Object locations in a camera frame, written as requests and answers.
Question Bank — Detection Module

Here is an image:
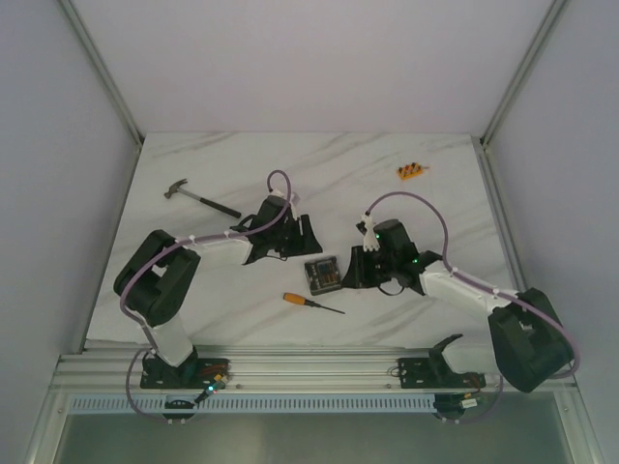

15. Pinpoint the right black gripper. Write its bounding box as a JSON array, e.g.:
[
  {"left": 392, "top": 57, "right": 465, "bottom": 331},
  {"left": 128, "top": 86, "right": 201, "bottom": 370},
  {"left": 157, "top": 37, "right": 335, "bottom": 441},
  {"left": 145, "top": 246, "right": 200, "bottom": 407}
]
[{"left": 340, "top": 245, "right": 397, "bottom": 289}]

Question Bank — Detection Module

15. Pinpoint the black fuse box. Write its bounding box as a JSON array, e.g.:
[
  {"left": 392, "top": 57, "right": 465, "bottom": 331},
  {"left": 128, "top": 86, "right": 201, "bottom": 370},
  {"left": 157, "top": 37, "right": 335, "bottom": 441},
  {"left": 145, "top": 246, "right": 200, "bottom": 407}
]
[{"left": 304, "top": 256, "right": 342, "bottom": 296}]

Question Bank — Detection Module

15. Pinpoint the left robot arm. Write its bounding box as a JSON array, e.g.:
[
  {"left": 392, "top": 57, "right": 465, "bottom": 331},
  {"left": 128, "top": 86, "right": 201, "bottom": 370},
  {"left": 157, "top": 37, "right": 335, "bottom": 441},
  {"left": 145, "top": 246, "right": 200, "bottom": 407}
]
[{"left": 113, "top": 194, "right": 323, "bottom": 389}]

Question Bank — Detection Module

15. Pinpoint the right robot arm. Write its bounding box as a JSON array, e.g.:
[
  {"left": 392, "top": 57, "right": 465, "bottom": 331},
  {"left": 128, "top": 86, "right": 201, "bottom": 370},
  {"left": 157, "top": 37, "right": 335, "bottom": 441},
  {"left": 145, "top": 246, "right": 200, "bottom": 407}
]
[{"left": 342, "top": 216, "right": 576, "bottom": 392}]

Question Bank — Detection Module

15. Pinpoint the orange terminal block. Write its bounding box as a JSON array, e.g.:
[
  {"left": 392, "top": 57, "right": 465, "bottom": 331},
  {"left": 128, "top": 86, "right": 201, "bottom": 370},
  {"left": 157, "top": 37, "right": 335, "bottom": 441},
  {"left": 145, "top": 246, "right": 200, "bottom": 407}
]
[{"left": 397, "top": 162, "right": 428, "bottom": 181}]

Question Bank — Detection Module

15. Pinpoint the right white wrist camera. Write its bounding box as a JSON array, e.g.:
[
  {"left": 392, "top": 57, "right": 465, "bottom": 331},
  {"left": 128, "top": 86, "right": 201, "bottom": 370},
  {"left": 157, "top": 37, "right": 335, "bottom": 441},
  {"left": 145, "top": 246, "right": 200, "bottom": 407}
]
[{"left": 356, "top": 214, "right": 380, "bottom": 252}]

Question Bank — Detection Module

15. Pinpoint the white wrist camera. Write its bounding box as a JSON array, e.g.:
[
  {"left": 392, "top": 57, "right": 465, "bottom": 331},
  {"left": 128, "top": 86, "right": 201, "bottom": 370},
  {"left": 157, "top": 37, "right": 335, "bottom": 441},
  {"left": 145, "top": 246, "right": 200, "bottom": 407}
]
[
  {"left": 270, "top": 188, "right": 300, "bottom": 208},
  {"left": 356, "top": 214, "right": 380, "bottom": 252}
]

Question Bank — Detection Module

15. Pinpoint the orange handled screwdriver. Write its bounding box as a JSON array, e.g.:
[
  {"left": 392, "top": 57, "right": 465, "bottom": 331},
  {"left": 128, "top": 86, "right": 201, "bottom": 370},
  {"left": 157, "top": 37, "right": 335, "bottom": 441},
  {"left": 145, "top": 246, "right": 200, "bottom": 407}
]
[{"left": 282, "top": 292, "right": 344, "bottom": 314}]

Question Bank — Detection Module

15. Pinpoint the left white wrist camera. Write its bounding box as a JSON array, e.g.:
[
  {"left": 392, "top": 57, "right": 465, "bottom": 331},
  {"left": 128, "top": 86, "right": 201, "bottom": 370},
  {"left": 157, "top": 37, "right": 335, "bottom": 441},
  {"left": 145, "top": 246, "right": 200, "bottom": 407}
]
[{"left": 270, "top": 188, "right": 300, "bottom": 208}]

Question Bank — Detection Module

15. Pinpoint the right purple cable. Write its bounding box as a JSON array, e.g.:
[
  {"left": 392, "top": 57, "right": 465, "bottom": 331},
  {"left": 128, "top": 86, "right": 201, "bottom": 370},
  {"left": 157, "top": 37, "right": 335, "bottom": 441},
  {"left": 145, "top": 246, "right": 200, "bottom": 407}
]
[{"left": 362, "top": 191, "right": 581, "bottom": 426}]

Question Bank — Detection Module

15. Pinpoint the purple cable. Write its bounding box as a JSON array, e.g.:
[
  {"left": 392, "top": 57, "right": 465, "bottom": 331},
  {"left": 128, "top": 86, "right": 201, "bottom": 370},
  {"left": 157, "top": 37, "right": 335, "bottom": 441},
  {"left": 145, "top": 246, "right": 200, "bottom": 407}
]
[
  {"left": 119, "top": 169, "right": 294, "bottom": 426},
  {"left": 362, "top": 191, "right": 581, "bottom": 426}
]

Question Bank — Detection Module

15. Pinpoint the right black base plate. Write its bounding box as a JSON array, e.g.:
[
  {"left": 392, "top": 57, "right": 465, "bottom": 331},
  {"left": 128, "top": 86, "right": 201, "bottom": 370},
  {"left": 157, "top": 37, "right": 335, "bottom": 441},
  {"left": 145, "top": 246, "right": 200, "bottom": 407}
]
[{"left": 397, "top": 358, "right": 486, "bottom": 390}]

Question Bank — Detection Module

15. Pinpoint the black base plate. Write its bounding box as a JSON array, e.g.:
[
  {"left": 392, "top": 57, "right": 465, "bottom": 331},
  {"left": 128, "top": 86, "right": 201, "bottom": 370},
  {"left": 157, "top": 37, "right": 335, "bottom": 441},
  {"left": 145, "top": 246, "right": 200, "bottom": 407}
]
[
  {"left": 397, "top": 358, "right": 486, "bottom": 390},
  {"left": 140, "top": 357, "right": 229, "bottom": 390}
]

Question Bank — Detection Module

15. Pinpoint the slotted cable duct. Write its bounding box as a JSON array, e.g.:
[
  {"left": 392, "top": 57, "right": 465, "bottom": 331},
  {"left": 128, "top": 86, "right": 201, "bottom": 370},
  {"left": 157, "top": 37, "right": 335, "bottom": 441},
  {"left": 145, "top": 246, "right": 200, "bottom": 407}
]
[{"left": 68, "top": 392, "right": 436, "bottom": 415}]

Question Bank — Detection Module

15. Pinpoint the hammer with black handle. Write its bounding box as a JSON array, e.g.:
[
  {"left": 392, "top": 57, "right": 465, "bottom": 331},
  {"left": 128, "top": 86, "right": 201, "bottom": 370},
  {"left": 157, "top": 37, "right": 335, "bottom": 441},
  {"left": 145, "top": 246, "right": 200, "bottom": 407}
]
[{"left": 163, "top": 179, "right": 242, "bottom": 218}]

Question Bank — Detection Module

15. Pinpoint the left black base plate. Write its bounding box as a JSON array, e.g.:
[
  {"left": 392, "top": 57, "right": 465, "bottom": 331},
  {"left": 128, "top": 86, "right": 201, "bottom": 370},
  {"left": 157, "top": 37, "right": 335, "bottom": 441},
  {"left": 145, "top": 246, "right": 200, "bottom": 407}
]
[{"left": 140, "top": 357, "right": 229, "bottom": 390}]

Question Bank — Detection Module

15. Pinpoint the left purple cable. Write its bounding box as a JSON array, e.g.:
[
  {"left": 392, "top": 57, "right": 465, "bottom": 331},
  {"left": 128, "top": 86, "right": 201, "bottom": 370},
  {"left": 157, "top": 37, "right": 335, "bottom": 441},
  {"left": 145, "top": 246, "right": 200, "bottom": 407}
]
[{"left": 119, "top": 169, "right": 294, "bottom": 426}]

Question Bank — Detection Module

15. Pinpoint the aluminium mounting rail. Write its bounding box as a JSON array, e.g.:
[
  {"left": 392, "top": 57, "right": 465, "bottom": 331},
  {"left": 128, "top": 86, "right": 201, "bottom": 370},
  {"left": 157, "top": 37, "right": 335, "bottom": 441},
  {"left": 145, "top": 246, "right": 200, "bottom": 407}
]
[{"left": 50, "top": 343, "right": 427, "bottom": 393}]

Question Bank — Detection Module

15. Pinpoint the right aluminium frame post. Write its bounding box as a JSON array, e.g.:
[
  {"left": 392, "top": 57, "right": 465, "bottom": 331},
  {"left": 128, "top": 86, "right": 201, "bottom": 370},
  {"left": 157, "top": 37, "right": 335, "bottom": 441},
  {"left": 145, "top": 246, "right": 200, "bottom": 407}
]
[{"left": 480, "top": 0, "right": 570, "bottom": 146}]

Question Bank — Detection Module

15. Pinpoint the aluminium frame post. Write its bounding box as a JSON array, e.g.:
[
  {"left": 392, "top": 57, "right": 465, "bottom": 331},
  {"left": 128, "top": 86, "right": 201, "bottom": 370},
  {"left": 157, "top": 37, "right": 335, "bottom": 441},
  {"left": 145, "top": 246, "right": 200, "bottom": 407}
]
[
  {"left": 60, "top": 0, "right": 145, "bottom": 149},
  {"left": 480, "top": 0, "right": 570, "bottom": 146}
]

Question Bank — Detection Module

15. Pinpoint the left aluminium frame post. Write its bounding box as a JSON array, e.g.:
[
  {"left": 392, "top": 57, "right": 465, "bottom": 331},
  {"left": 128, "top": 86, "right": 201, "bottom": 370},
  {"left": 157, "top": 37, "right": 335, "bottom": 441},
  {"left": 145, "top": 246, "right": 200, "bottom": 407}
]
[{"left": 60, "top": 0, "right": 145, "bottom": 149}]

